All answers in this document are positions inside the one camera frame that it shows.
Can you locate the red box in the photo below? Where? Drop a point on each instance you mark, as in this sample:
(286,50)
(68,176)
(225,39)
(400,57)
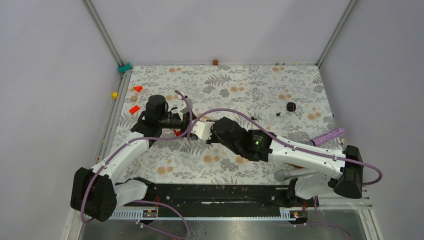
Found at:
(177,132)

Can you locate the floral table mat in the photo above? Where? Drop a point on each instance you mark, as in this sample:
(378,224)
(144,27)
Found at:
(258,91)

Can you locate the grey microphone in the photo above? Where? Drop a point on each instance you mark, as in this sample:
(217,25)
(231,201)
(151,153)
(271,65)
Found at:
(286,174)

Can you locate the purple glitter microphone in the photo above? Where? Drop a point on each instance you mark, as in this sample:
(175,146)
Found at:
(328,136)

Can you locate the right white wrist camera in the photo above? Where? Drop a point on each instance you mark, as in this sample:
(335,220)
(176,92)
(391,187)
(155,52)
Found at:
(202,130)

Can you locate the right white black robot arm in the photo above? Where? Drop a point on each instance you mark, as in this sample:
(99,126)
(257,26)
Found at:
(338,171)

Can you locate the red flat block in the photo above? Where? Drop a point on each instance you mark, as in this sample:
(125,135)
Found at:
(134,109)

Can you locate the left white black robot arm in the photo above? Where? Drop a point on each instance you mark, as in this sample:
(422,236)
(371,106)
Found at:
(96,192)

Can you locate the black earbud case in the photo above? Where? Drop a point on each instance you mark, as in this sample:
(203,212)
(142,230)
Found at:
(291,107)

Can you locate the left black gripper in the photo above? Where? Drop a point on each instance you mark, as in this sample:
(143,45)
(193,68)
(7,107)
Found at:
(184,123)

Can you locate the pink earbud charging case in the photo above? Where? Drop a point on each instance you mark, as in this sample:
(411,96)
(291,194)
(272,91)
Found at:
(204,118)

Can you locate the teal block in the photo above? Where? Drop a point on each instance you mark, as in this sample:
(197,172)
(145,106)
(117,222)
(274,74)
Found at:
(124,68)

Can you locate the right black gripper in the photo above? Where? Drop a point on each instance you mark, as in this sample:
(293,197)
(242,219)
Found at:
(212,139)

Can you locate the red triangular block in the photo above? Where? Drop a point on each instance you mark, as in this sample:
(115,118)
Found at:
(138,88)

